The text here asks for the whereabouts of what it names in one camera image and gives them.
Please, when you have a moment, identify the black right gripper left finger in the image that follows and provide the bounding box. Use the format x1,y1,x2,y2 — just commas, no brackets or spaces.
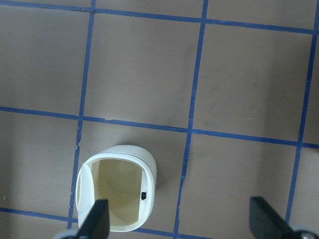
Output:
53,199,111,239

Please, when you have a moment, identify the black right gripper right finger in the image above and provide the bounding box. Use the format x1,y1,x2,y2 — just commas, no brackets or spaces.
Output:
249,197,319,239

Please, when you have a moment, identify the white trash can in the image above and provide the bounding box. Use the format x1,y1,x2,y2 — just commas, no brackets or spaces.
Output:
75,145,157,233

